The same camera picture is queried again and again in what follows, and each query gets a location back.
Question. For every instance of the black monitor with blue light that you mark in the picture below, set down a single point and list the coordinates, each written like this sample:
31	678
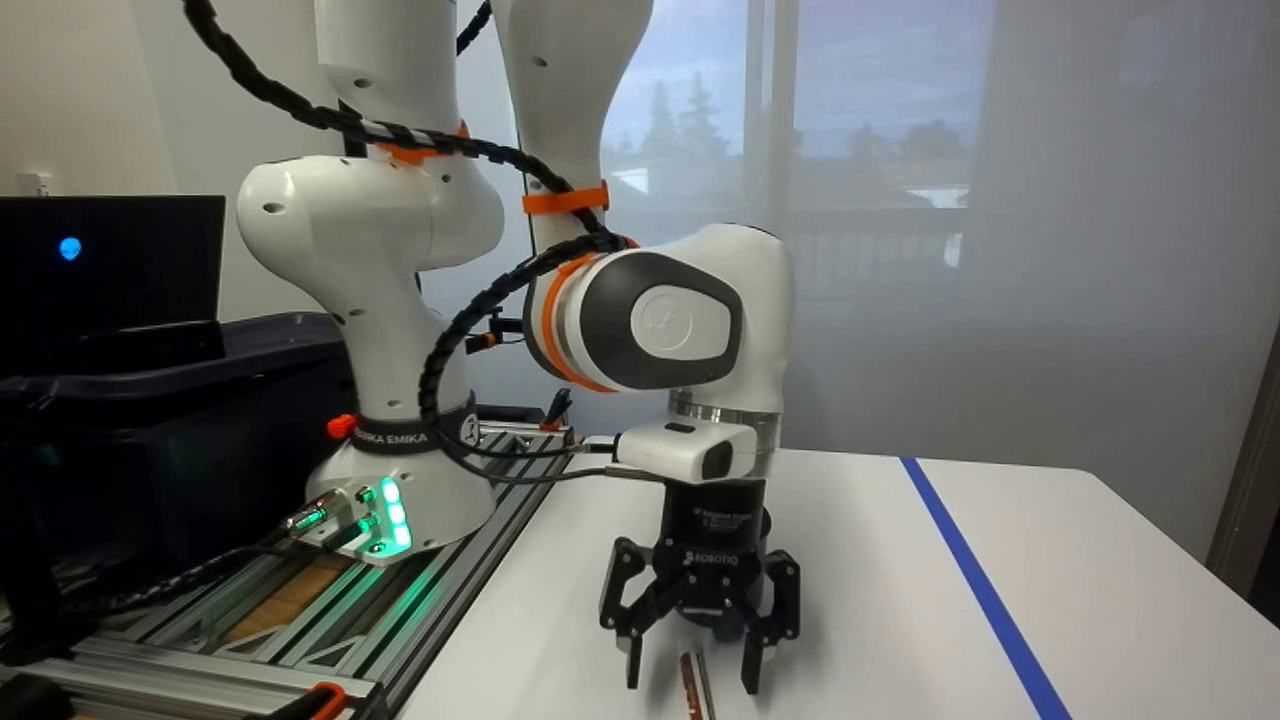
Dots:
122	281

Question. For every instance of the black storage bin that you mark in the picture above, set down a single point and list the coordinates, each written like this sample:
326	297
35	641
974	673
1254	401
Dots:
200	443

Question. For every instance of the marker pen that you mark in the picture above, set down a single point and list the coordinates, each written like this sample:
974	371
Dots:
694	687

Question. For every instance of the small white wall fixture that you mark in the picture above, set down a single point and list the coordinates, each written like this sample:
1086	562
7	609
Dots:
40	181

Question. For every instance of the aluminium rail base frame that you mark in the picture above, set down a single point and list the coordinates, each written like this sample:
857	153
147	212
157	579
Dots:
447	582

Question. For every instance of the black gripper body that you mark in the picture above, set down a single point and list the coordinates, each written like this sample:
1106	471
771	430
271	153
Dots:
717	533

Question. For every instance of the white sheer curtain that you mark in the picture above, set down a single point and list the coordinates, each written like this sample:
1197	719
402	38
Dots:
1133	265

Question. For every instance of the white wrist adapter box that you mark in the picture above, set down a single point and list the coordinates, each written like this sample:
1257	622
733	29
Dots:
672	450

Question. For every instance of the long blue tape strip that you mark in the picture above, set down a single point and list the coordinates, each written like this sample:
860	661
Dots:
981	587

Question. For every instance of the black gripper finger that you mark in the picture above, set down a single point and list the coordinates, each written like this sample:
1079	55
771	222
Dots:
632	587
779	600

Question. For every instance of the small red knob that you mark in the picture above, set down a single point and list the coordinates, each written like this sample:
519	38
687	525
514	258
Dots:
342	427

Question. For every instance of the black orange clamp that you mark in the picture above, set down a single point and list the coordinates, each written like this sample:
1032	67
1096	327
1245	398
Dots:
326	701
557	409

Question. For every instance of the brown wooden board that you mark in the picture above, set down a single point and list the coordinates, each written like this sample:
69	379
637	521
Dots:
286	600

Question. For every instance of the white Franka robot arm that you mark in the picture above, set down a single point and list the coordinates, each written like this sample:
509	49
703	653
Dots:
372	265

